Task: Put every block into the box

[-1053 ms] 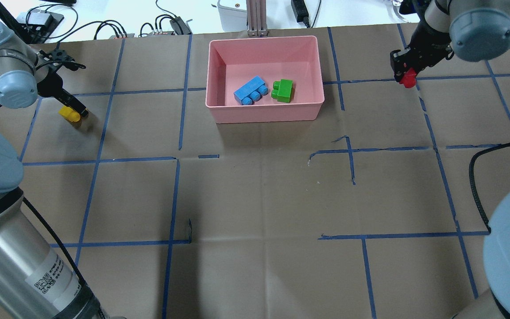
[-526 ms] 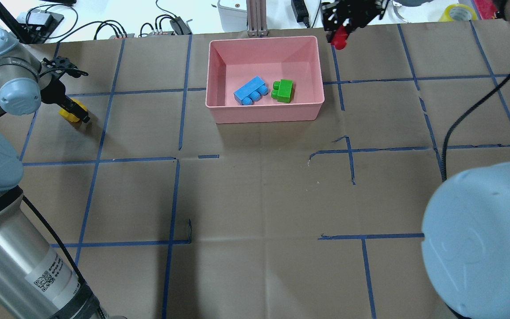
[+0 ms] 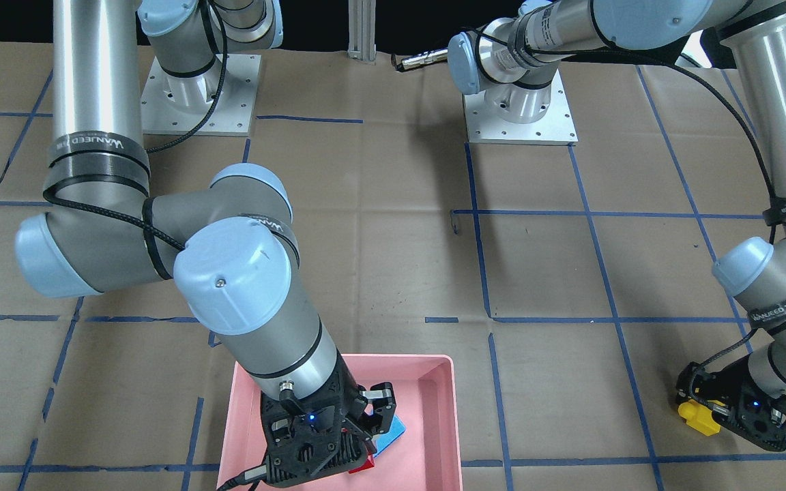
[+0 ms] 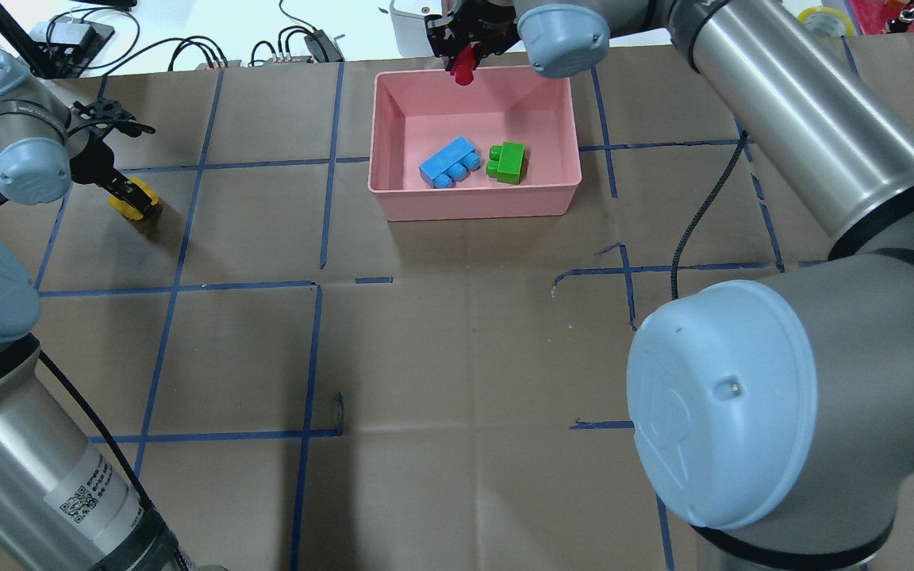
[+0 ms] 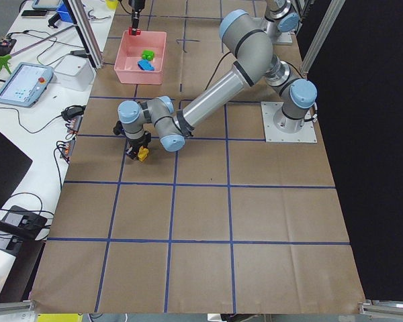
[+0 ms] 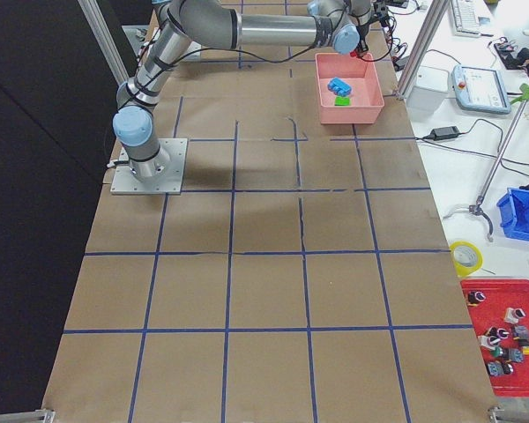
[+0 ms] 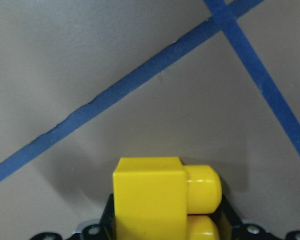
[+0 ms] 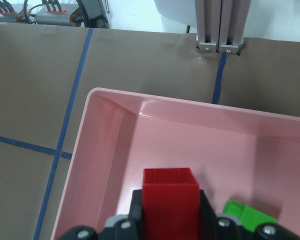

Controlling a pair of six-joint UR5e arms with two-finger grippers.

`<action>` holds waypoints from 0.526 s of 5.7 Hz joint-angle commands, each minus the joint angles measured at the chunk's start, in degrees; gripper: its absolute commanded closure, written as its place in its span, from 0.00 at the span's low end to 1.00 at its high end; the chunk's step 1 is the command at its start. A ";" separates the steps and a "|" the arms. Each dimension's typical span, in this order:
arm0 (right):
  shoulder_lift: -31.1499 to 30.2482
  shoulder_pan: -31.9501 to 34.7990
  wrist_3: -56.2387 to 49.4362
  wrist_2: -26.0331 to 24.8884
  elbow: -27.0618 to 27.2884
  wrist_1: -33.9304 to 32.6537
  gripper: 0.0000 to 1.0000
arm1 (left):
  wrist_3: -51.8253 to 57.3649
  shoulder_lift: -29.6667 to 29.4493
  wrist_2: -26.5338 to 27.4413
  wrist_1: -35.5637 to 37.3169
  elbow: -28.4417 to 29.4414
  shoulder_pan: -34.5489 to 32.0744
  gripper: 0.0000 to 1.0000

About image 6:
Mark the blue storage bin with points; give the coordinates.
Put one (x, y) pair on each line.
(514, 211)

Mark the teach pendant tablet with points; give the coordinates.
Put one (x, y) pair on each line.
(480, 90)

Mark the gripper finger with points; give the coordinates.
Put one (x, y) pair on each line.
(363, 49)

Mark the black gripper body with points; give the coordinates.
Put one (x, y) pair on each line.
(362, 45)

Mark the blue toy block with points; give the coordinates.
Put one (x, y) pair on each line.
(339, 87)

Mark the yellow tape roll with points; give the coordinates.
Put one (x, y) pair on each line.
(467, 259)

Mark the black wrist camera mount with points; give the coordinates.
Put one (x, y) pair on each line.
(380, 14)

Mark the aluminium frame post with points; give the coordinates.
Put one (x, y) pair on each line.
(428, 30)

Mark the red parts tray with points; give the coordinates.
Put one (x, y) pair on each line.
(499, 310)

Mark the black power adapter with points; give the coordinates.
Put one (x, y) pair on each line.
(444, 133)

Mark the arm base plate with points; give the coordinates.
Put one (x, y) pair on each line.
(161, 175)

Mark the white keyboard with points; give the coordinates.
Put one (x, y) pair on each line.
(464, 19)

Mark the green toy block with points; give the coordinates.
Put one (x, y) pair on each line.
(342, 101)

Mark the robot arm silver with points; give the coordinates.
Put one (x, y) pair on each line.
(341, 25)

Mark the pink plastic box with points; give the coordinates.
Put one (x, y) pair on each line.
(366, 98)

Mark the white square device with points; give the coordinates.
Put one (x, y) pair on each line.
(429, 90)

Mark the reach grabber tool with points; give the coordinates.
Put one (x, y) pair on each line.
(475, 209)

